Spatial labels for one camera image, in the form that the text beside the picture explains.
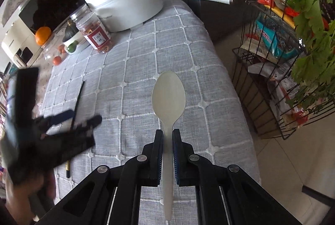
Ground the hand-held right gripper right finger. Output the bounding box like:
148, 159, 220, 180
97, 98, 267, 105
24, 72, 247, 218
172, 129, 301, 225

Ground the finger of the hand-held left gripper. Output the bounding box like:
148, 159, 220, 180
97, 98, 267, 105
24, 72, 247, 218
71, 115, 103, 137
39, 109, 77, 131

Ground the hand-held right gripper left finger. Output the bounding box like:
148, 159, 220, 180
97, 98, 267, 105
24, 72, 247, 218
39, 129, 164, 225

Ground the black chopstick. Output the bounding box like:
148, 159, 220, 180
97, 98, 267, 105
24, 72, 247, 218
65, 81, 85, 178

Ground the white plastic spoon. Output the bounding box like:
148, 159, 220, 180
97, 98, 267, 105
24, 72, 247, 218
151, 71, 187, 221

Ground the person's left hand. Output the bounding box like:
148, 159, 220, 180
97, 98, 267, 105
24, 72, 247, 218
6, 174, 56, 223

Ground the clear plastic container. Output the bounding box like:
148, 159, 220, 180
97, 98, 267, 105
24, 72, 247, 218
43, 39, 58, 61

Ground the cream white toaster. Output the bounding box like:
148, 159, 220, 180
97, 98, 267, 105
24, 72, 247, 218
1, 25, 44, 69

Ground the orange fruit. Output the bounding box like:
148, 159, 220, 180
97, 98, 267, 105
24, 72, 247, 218
35, 26, 52, 46

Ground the clear jar with red label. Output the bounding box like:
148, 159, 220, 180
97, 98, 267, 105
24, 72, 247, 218
70, 4, 114, 54

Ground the black metal bar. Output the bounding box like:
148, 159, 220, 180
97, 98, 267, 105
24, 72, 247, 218
302, 184, 335, 205

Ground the blue and white packet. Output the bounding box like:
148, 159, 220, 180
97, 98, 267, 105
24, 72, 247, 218
255, 18, 301, 58

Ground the leafy green vegetable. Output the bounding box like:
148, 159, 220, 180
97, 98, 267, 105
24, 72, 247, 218
286, 0, 335, 113

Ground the black wire rack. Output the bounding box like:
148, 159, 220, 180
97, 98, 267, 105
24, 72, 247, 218
232, 0, 335, 140

